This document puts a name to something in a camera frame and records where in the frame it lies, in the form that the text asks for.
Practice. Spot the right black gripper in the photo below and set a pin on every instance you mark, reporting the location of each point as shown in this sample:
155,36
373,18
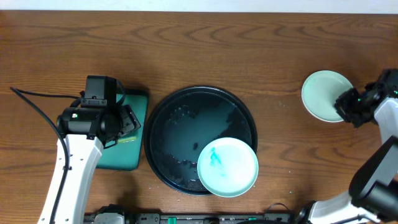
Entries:
347,106

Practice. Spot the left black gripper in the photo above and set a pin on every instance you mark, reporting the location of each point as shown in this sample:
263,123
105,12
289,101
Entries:
129,121

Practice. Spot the green yellow sponge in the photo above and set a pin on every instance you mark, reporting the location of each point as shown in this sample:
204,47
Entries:
127,139

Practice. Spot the mint green plate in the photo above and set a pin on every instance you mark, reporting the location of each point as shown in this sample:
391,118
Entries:
227,167
320,91

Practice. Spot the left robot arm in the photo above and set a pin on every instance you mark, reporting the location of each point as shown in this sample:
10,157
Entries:
84,134

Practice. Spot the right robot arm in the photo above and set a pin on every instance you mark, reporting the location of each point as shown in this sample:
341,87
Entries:
372,193

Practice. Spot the black rectangular water tray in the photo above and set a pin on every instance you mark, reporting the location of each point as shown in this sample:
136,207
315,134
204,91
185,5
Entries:
125,156

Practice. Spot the black round tray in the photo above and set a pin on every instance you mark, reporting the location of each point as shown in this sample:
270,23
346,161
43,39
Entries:
183,123

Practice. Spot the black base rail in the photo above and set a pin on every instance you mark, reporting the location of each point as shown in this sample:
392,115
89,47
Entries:
117,214

